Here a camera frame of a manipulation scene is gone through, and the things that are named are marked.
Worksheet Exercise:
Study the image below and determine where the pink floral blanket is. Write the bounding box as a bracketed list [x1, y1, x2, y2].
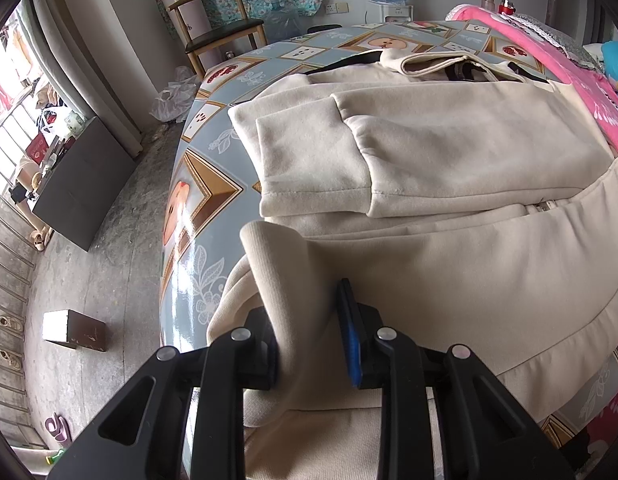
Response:
[446, 4, 618, 461]

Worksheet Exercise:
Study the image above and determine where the patterned vinyl tablecloth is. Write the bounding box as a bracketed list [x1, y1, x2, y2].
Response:
[159, 19, 618, 451]

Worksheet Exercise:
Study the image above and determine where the grey lace-trimmed cloth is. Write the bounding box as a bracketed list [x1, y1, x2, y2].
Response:
[499, 12, 602, 68]

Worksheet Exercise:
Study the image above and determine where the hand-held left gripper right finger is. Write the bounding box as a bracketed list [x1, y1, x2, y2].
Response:
[337, 280, 575, 480]

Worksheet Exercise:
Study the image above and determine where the crumpled clear plastic bag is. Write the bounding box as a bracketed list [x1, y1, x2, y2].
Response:
[149, 65, 200, 123]

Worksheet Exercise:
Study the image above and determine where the purple slipper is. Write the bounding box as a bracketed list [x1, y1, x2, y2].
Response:
[44, 415, 72, 446]

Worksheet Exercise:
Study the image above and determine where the small brown box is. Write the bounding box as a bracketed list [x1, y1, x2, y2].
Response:
[43, 309, 108, 352]

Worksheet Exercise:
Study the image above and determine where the dark grey cabinet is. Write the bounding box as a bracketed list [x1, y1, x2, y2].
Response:
[33, 116, 140, 252]

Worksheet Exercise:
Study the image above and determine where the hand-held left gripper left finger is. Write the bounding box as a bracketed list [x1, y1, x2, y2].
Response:
[49, 307, 280, 480]

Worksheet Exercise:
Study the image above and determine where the beige zip jacket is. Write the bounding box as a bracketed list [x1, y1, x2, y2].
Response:
[206, 50, 618, 480]

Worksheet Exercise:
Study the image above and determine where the white water dispenser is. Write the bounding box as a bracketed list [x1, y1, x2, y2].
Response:
[366, 0, 415, 23]

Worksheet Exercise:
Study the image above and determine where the white plastic bag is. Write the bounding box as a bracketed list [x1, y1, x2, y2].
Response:
[36, 107, 64, 136]

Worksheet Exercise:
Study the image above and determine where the grey curtain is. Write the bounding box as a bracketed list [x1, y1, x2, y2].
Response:
[31, 0, 160, 158]

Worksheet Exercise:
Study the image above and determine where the wooden chair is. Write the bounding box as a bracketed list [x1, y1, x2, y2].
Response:
[166, 0, 270, 78]

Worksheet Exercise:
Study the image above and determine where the red gift box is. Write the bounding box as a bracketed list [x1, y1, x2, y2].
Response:
[26, 135, 52, 161]

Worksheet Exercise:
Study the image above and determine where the dark door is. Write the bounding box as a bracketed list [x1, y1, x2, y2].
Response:
[559, 0, 615, 46]

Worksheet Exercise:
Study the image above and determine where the pale round box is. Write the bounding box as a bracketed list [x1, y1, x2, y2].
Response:
[161, 0, 210, 38]

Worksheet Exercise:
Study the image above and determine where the metal window railing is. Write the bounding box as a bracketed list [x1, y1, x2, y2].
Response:
[0, 85, 54, 451]

